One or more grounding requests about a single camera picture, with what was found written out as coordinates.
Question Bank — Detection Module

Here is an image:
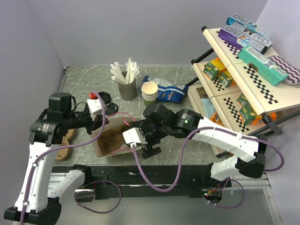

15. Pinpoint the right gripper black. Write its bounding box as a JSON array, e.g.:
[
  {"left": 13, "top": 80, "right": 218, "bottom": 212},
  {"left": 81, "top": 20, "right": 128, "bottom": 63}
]
[{"left": 130, "top": 119, "right": 170, "bottom": 158}]

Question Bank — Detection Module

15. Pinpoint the pink paper gift bag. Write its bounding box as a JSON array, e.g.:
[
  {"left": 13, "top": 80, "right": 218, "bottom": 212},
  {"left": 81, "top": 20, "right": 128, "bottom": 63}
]
[{"left": 91, "top": 114, "right": 140, "bottom": 158}]

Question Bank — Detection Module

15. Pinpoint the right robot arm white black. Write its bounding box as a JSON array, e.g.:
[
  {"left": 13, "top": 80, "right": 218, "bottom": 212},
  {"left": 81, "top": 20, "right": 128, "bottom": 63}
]
[{"left": 137, "top": 104, "right": 266, "bottom": 187}]

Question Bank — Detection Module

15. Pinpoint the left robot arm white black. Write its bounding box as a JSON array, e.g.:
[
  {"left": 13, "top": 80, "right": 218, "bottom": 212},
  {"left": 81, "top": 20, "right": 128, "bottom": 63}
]
[{"left": 4, "top": 92, "right": 108, "bottom": 225}]

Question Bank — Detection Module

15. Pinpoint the stack of black lids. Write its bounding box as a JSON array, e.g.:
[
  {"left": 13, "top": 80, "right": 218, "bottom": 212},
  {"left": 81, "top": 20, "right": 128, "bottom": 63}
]
[{"left": 98, "top": 91, "right": 111, "bottom": 104}]

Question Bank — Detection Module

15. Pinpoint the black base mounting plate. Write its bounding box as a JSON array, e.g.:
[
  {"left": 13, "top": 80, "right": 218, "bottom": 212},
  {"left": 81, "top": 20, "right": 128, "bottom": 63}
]
[{"left": 63, "top": 165, "right": 233, "bottom": 200}]

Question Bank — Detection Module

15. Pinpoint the cardboard cup carrier tray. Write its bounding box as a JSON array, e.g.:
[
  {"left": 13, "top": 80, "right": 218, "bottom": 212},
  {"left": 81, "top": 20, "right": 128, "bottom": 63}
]
[{"left": 54, "top": 129, "right": 76, "bottom": 161}]

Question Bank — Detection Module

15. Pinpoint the stack of green paper cups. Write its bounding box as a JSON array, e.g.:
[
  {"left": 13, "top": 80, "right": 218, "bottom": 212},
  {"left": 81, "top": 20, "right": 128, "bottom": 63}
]
[{"left": 142, "top": 82, "right": 158, "bottom": 106}]

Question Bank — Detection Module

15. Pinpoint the blue chips bag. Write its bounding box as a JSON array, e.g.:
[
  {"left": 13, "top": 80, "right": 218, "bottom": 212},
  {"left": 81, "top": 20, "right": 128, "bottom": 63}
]
[{"left": 140, "top": 75, "right": 188, "bottom": 103}]

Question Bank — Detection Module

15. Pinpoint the beige tiered shelf rack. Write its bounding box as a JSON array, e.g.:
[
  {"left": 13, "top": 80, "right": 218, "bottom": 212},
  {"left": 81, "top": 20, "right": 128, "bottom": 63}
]
[{"left": 187, "top": 25, "right": 300, "bottom": 158}]

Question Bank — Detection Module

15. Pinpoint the green yellow box upper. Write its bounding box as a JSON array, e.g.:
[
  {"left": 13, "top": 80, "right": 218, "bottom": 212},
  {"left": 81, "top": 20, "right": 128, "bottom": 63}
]
[{"left": 203, "top": 57, "right": 227, "bottom": 81}]

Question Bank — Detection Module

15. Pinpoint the green yellow box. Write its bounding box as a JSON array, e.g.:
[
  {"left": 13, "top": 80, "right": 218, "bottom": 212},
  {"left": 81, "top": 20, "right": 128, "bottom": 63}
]
[
  {"left": 203, "top": 57, "right": 227, "bottom": 81},
  {"left": 217, "top": 70, "right": 236, "bottom": 88}
]

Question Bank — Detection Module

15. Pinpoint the green box lower shelf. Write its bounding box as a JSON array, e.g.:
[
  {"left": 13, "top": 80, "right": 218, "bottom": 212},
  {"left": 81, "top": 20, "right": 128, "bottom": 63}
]
[{"left": 237, "top": 93, "right": 256, "bottom": 125}]

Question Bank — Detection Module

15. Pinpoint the orange chips bag lower shelf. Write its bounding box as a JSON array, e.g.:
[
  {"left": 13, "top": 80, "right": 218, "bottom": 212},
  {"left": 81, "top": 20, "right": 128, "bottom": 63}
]
[{"left": 251, "top": 112, "right": 277, "bottom": 125}]

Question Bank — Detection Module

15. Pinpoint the purple toothpaste box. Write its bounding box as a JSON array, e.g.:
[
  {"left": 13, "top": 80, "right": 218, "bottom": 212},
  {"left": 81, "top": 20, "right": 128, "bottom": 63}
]
[{"left": 218, "top": 25, "right": 273, "bottom": 54}]

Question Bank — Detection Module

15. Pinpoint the teal box with barcode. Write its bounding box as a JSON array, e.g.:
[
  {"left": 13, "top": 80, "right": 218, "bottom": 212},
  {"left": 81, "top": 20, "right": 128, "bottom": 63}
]
[{"left": 238, "top": 46, "right": 288, "bottom": 86}]

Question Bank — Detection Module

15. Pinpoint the blue toothpaste box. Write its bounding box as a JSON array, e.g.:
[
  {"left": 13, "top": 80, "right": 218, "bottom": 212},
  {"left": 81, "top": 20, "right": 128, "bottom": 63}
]
[{"left": 226, "top": 13, "right": 271, "bottom": 38}]

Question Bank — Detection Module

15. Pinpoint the purple wavy striped pouch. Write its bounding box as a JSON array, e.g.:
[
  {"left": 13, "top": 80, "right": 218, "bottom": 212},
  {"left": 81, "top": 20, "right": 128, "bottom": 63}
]
[{"left": 268, "top": 55, "right": 300, "bottom": 87}]

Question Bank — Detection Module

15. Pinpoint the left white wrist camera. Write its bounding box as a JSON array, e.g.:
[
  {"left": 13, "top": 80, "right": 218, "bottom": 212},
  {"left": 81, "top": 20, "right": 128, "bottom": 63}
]
[{"left": 87, "top": 92, "right": 104, "bottom": 121}]

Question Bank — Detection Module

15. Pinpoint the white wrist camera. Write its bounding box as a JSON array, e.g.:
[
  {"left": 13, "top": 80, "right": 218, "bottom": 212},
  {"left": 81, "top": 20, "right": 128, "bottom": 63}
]
[
  {"left": 122, "top": 127, "right": 147, "bottom": 147},
  {"left": 87, "top": 92, "right": 104, "bottom": 121}
]

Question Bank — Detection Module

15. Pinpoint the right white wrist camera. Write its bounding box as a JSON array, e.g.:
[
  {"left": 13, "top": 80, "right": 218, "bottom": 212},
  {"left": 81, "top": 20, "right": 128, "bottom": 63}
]
[{"left": 122, "top": 127, "right": 147, "bottom": 147}]

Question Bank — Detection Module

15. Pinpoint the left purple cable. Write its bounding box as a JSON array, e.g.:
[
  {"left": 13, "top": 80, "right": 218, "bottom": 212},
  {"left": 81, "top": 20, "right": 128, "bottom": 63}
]
[{"left": 19, "top": 91, "right": 122, "bottom": 225}]

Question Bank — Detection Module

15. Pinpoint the purple cable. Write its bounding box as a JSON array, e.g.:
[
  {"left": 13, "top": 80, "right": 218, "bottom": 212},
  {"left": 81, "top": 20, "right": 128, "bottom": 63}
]
[
  {"left": 19, "top": 91, "right": 122, "bottom": 225},
  {"left": 132, "top": 127, "right": 285, "bottom": 209}
]

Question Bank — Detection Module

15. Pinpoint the aluminium rail frame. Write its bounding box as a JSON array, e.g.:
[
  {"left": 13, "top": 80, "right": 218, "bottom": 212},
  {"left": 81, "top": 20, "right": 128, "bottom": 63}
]
[{"left": 12, "top": 169, "right": 282, "bottom": 225}]

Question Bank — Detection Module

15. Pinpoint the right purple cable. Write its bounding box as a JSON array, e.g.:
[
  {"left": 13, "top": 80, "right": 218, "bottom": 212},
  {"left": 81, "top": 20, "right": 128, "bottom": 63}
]
[{"left": 132, "top": 127, "right": 285, "bottom": 209}]

